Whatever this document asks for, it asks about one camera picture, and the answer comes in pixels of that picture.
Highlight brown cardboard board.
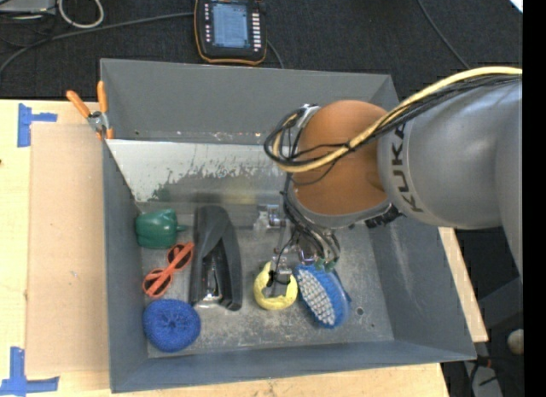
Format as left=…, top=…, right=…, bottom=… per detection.
left=24, top=122, right=113, bottom=382

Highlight blue round scrubber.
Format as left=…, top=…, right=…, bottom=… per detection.
left=141, top=298, right=202, bottom=354

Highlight grey metal bin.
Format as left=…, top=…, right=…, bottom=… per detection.
left=98, top=57, right=479, bottom=394

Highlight black stapler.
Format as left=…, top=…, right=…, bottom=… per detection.
left=188, top=204, right=245, bottom=312

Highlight yellow foam ring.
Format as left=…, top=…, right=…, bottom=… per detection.
left=253, top=260, right=299, bottom=312

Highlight orange sunglasses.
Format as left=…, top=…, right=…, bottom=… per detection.
left=141, top=241, right=195, bottom=300

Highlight blue brush with white bristles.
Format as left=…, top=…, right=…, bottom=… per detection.
left=293, top=261, right=352, bottom=330

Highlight green toy pepper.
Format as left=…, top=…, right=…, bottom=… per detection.
left=135, top=207, right=189, bottom=251

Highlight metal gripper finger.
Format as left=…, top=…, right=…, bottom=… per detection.
left=271, top=267, right=294, bottom=299

